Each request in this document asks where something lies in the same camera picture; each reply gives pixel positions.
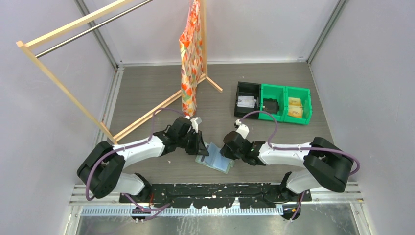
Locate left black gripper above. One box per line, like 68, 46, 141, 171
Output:
177, 130, 209, 156

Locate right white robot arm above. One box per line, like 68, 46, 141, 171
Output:
220, 131, 354, 201

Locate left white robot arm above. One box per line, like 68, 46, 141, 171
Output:
76, 117, 209, 203

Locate white cards in bin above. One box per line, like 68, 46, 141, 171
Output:
236, 96, 257, 109

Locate black cards in bin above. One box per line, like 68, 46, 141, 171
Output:
262, 98, 279, 114

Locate black storage bin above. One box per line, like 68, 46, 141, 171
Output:
234, 81, 261, 118

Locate green bin middle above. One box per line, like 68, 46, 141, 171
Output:
259, 84, 288, 122

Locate green bin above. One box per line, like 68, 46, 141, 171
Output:
284, 86, 313, 125
259, 84, 288, 122

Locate green bin right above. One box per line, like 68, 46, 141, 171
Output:
284, 86, 313, 125

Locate orange floral hanging cloth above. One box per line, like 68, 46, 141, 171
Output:
179, 0, 203, 117

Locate wooden clothes rack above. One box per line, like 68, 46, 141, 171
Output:
16, 0, 224, 145

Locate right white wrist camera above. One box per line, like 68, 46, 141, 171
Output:
235, 119, 249, 139

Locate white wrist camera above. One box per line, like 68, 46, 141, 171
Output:
235, 119, 249, 139
190, 117, 202, 133

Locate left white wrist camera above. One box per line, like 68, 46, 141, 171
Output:
190, 117, 202, 133

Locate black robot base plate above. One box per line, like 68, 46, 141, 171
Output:
119, 182, 313, 210

